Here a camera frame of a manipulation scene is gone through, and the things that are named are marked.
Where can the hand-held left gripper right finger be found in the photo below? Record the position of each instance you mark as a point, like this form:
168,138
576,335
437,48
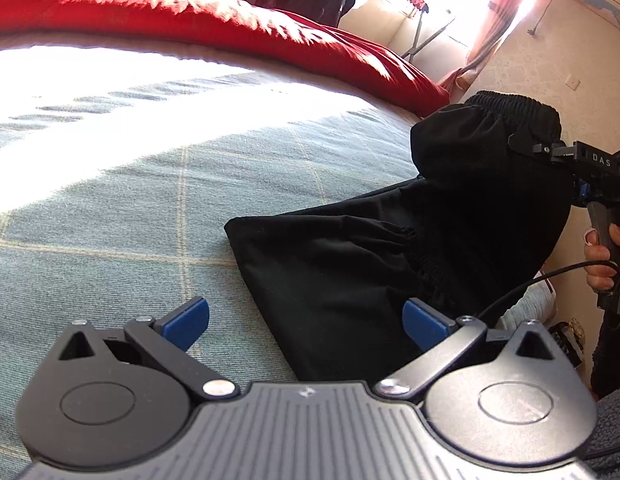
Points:
425,325

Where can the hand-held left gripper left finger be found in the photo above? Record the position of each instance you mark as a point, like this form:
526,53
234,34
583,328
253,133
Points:
187,325

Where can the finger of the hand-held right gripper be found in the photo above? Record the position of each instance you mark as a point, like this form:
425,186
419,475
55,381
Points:
584,192
555,151

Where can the black pants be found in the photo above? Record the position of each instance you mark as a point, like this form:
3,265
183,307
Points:
365,270

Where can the metal clothes drying rack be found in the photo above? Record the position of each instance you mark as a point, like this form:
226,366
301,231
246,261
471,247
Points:
420,30

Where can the person's right hand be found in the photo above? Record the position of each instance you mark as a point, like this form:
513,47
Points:
597,270

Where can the white cloth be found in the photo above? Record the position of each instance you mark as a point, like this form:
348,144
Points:
532,305

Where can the bed with teal plaid sheet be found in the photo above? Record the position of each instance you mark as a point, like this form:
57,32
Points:
139,200

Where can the orange curtain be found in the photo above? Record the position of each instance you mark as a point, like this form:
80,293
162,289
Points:
500,10

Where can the grey fleece garment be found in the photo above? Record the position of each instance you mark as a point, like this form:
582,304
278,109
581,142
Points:
612,435

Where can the red duvet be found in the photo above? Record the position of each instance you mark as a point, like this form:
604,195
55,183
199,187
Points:
214,20

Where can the white wall socket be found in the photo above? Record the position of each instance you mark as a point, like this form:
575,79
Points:
572,81

